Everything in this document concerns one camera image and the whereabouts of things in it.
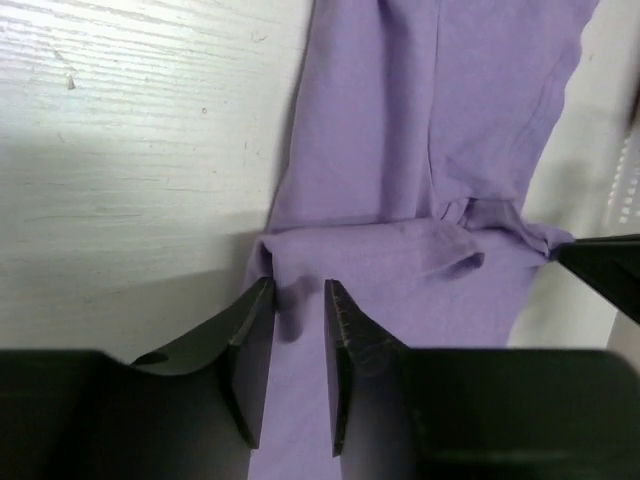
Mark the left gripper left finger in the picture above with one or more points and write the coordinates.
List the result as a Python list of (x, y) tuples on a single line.
[(190, 409)]

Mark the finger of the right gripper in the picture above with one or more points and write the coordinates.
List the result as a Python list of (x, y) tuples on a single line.
[(609, 265)]

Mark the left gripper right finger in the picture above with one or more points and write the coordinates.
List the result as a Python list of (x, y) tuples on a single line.
[(401, 412)]

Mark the purple t shirt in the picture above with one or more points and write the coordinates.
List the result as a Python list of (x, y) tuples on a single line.
[(417, 130)]

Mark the white plastic basket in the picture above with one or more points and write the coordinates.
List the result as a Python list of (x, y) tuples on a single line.
[(622, 214)]

